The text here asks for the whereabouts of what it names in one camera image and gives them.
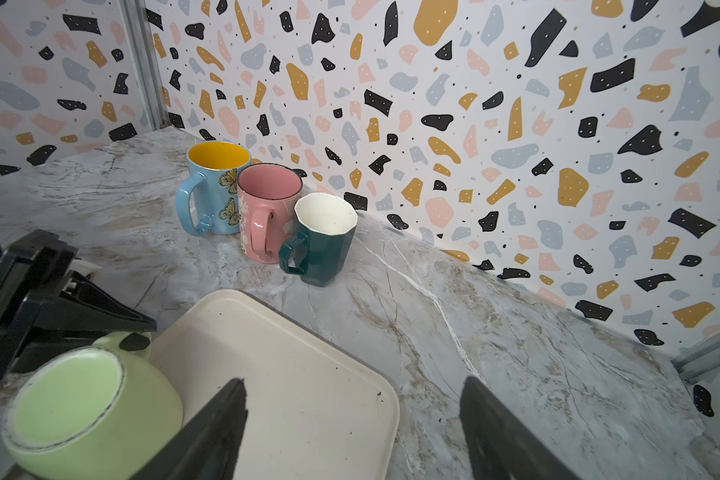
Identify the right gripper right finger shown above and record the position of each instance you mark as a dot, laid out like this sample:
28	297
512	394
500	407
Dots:
499	445

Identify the pink patterned mug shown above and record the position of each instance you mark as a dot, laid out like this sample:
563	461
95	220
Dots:
267	195

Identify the light green mug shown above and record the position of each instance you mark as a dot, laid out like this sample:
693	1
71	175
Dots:
97	412

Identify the dark green mug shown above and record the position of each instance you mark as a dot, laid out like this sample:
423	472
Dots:
318	249

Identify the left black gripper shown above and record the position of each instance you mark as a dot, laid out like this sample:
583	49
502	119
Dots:
39	294

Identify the cream plastic tray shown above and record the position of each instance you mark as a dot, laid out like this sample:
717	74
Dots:
314	411

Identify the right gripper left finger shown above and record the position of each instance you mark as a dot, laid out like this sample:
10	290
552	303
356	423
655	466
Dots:
208	446

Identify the light blue yellow-inside mug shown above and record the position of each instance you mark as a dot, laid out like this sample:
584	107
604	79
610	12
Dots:
207	202

